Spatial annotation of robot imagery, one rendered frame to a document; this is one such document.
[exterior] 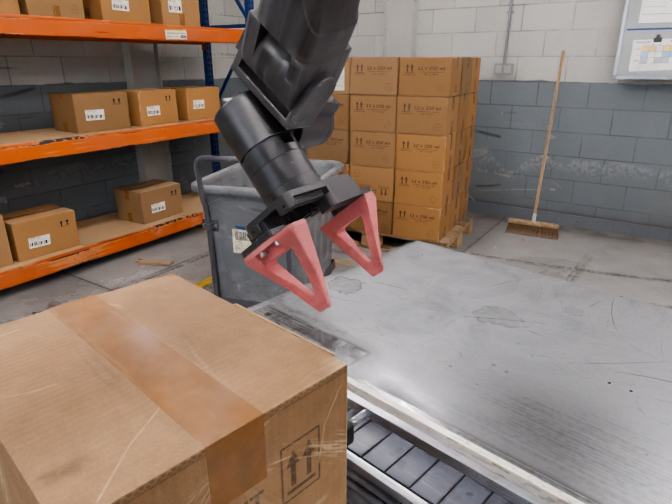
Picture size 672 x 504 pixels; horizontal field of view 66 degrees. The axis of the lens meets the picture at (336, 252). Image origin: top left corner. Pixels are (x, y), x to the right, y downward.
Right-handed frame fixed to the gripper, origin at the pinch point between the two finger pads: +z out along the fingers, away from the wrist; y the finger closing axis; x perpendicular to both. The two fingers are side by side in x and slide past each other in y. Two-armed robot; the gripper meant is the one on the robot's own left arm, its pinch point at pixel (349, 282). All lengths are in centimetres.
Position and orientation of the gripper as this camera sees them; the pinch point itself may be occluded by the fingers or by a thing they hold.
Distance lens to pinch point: 47.9
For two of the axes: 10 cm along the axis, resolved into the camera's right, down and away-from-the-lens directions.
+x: -6.6, 4.5, 6.0
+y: 5.3, -2.8, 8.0
